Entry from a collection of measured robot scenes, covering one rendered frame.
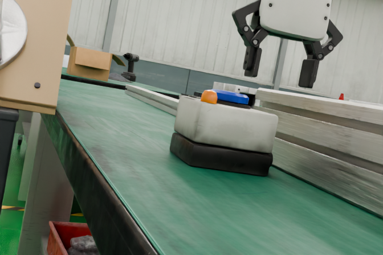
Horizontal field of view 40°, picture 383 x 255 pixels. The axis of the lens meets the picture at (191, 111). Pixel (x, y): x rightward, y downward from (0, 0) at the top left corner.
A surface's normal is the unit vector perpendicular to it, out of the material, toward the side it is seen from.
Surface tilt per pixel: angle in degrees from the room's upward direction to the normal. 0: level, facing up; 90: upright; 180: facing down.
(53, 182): 90
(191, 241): 0
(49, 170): 90
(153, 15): 90
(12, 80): 47
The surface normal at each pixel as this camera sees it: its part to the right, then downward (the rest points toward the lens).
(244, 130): 0.28, 0.11
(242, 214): 0.18, -0.98
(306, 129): -0.94, -0.16
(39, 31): 0.32, -0.59
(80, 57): 0.33, -0.27
